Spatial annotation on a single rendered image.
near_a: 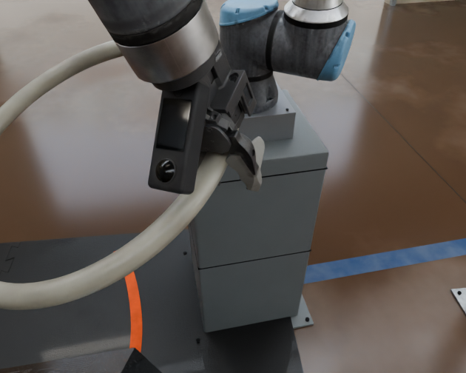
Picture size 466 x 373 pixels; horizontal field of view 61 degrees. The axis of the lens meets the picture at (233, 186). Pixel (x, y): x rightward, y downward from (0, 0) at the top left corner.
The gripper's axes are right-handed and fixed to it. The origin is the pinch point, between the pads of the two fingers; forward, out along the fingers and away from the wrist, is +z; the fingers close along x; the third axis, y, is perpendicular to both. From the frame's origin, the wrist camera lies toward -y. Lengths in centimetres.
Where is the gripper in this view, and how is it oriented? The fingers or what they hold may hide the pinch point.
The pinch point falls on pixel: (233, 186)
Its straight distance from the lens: 53.2
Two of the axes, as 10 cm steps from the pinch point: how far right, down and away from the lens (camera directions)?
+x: -8.9, -1.3, 4.4
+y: 3.4, -8.2, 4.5
